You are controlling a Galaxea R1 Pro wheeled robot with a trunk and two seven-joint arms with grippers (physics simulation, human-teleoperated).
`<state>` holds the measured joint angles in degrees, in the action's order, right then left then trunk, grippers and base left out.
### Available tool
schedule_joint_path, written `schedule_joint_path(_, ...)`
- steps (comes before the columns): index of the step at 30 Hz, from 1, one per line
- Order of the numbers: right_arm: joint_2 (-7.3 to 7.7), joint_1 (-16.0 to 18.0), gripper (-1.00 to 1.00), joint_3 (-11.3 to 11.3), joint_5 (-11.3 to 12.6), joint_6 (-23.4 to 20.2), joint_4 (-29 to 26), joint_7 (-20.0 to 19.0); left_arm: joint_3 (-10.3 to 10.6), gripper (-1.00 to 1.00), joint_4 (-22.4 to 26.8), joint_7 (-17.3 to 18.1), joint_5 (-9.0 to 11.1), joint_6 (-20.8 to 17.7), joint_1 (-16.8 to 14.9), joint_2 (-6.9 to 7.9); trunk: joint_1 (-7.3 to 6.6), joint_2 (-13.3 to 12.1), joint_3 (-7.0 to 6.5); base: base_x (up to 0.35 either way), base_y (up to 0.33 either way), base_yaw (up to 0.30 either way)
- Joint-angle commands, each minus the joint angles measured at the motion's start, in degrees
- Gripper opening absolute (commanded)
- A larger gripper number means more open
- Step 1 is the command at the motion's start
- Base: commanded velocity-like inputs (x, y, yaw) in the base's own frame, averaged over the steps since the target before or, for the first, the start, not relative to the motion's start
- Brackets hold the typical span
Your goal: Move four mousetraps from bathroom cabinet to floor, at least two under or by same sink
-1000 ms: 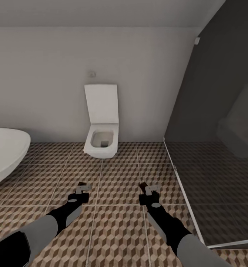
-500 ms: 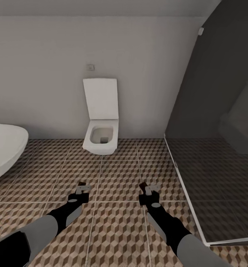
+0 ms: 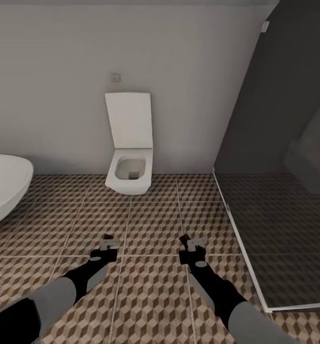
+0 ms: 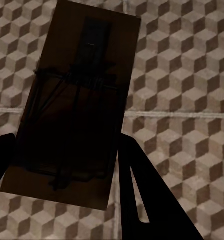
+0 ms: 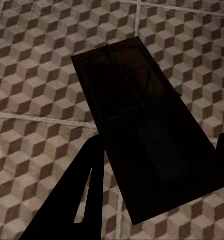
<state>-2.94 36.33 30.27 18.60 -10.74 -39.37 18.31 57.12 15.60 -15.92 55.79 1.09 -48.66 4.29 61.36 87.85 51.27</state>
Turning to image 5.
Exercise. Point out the mousetrap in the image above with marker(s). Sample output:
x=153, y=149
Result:
x=160, y=156

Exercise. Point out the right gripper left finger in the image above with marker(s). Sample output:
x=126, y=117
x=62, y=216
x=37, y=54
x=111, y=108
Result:
x=55, y=218

